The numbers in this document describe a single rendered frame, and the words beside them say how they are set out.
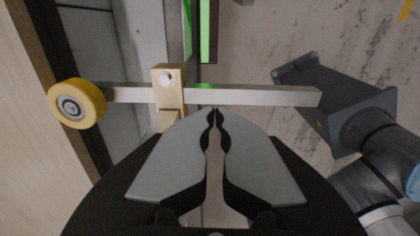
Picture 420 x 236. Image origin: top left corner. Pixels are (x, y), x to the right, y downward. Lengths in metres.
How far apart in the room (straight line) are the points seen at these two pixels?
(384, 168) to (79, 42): 0.84
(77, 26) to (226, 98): 0.33
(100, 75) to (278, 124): 1.25
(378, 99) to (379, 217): 0.39
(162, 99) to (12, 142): 0.32
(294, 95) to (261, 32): 0.87
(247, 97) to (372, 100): 0.58
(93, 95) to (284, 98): 0.32
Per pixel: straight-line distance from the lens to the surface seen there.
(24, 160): 0.51
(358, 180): 0.68
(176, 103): 0.29
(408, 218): 3.30
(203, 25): 0.42
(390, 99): 0.85
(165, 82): 0.27
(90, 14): 0.49
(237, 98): 0.29
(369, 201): 0.66
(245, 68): 1.17
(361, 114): 0.78
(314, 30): 1.28
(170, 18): 0.43
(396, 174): 0.68
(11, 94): 0.40
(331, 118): 0.74
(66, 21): 0.43
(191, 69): 0.43
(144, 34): 0.54
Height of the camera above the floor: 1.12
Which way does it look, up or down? 60 degrees down
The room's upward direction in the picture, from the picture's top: 177 degrees counter-clockwise
